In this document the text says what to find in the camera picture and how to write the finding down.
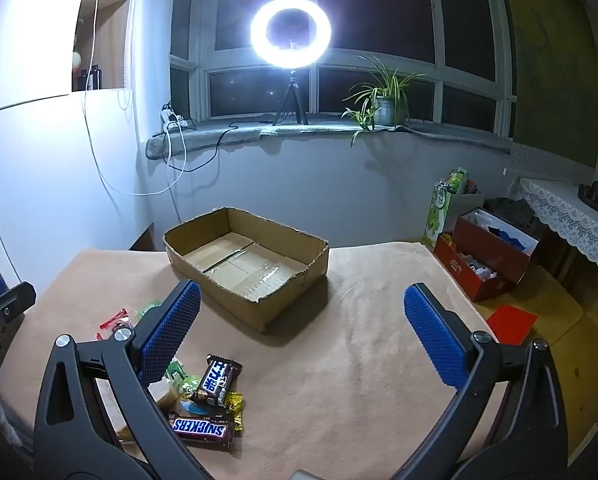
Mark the small green nut packet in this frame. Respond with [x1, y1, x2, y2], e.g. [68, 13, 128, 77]
[165, 359, 202, 396]

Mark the white framed window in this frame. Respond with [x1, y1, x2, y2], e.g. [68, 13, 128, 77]
[171, 0, 517, 138]

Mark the red mat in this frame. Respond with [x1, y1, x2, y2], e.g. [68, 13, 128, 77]
[485, 304, 537, 346]

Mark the white power strip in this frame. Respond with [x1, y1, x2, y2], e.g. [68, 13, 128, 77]
[160, 107, 190, 131]

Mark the white cable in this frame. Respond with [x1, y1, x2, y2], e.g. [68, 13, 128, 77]
[81, 0, 190, 197]

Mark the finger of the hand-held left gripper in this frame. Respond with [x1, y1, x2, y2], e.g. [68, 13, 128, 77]
[0, 280, 37, 361]

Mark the black tripod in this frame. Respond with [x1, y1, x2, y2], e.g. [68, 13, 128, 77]
[273, 67, 309, 127]

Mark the red cardboard box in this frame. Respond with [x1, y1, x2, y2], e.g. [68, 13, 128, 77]
[433, 207, 540, 303]

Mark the white lace tablecloth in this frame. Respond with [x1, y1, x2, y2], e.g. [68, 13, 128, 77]
[519, 176, 598, 303]

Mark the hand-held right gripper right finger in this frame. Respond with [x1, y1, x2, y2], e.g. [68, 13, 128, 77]
[403, 282, 577, 480]

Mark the white ring light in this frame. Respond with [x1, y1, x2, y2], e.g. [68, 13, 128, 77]
[250, 0, 334, 70]

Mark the brown cardboard box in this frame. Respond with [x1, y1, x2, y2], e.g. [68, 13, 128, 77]
[163, 206, 330, 333]

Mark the dark figurine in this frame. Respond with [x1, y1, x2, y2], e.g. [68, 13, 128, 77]
[578, 177, 598, 211]

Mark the green curtain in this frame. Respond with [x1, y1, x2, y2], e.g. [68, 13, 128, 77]
[499, 0, 598, 168]

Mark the yellow candy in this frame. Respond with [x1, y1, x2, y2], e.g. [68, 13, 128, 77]
[223, 391, 246, 433]

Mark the potted spider plant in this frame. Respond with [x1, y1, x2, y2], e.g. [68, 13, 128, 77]
[341, 55, 427, 148]

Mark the brown chocolate bar white label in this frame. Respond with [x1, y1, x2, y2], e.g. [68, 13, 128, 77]
[168, 410, 236, 452]

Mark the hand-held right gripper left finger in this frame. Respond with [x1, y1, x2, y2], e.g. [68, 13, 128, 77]
[34, 280, 202, 480]

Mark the green yellow snack bag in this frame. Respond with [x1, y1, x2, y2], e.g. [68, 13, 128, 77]
[445, 167, 468, 194]

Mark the wooden wall shelf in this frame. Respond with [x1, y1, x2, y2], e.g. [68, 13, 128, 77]
[71, 0, 134, 93]

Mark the red candy wrapper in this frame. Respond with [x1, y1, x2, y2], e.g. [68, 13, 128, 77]
[96, 308, 132, 341]

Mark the black cable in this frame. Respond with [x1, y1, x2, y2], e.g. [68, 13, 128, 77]
[161, 120, 275, 173]

